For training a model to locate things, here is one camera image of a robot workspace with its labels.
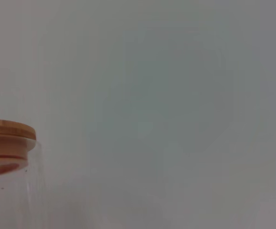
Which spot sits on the round wooden jar lid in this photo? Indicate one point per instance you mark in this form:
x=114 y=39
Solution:
x=6 y=130

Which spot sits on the clear glass dispenser jar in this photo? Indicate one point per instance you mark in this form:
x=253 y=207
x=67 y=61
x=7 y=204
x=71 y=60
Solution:
x=13 y=202

